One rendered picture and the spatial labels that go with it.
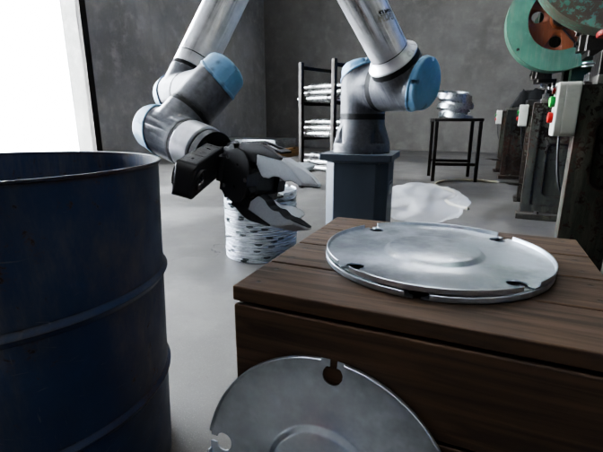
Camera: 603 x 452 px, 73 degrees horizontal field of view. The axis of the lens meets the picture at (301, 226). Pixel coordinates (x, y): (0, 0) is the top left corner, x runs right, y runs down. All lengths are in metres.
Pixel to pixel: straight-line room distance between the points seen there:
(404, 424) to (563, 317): 0.19
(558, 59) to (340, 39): 4.76
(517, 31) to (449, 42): 3.70
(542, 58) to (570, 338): 3.78
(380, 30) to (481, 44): 6.83
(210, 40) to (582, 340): 0.72
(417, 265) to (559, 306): 0.15
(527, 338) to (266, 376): 0.27
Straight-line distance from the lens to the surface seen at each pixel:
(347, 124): 1.09
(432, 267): 0.52
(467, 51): 7.74
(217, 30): 0.86
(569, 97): 1.27
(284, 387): 0.50
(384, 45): 0.95
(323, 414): 0.49
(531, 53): 4.14
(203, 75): 0.70
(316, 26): 8.39
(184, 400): 0.91
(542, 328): 0.44
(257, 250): 1.57
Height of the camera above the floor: 0.53
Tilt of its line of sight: 15 degrees down
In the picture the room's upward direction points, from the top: straight up
